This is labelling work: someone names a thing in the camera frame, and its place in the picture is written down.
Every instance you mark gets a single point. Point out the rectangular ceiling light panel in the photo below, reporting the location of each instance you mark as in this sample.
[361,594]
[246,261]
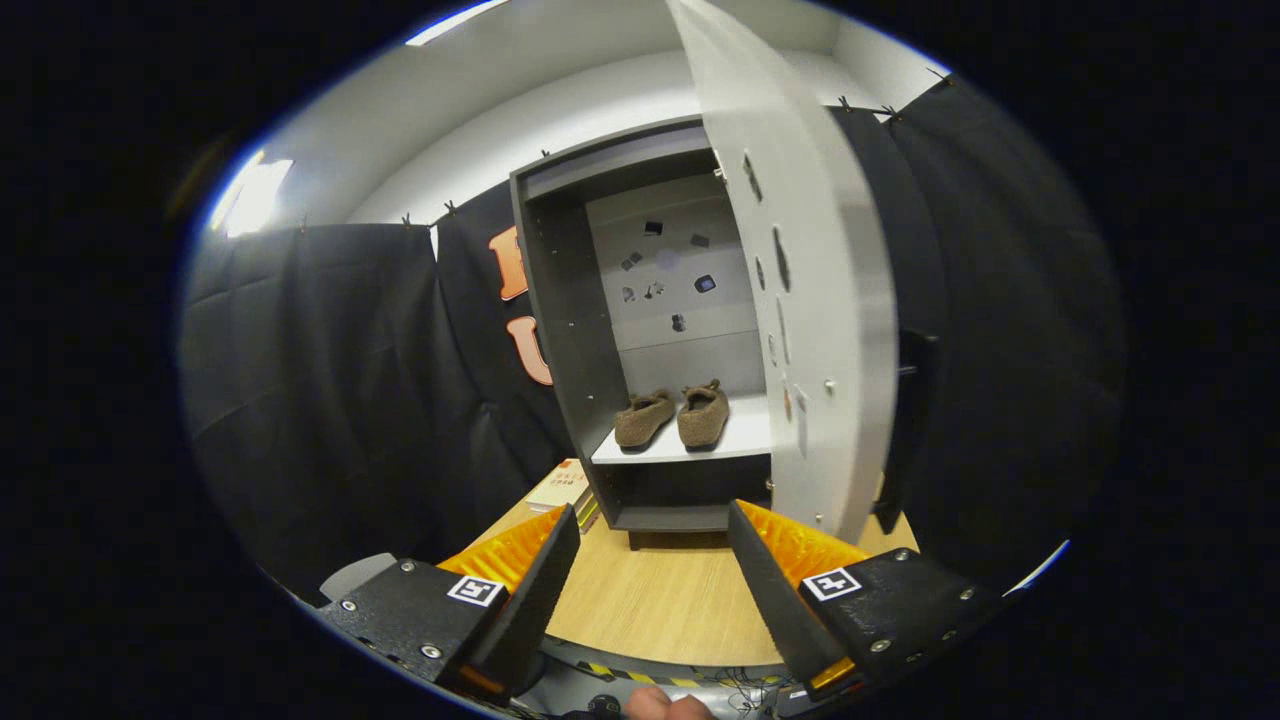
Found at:
[455,20]

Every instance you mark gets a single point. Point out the white board edge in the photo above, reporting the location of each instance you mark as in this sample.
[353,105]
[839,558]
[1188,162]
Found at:
[1045,562]

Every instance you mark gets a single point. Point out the yellow black hazard tape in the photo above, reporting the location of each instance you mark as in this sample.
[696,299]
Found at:
[625,675]

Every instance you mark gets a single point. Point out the brown fuzzy shoe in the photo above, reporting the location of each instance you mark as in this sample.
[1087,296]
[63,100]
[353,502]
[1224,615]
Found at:
[640,420]
[702,420]

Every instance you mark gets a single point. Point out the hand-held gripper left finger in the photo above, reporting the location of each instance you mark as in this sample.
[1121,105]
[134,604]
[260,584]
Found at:
[535,590]

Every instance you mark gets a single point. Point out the tan cover book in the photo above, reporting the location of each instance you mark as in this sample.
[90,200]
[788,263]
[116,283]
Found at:
[560,488]

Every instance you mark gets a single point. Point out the dark grey shoe cabinet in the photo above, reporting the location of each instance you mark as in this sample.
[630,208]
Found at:
[570,330]

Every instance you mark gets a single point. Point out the yellow edged book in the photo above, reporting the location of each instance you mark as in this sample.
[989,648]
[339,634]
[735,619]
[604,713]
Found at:
[588,515]

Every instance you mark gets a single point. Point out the black backdrop cloth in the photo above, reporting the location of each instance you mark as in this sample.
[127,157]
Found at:
[330,380]

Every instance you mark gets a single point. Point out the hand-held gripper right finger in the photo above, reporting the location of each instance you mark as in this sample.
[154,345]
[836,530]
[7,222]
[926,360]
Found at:
[770,605]

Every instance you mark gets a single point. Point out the beige shoe cabinet door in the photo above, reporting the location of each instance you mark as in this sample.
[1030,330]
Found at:
[830,300]

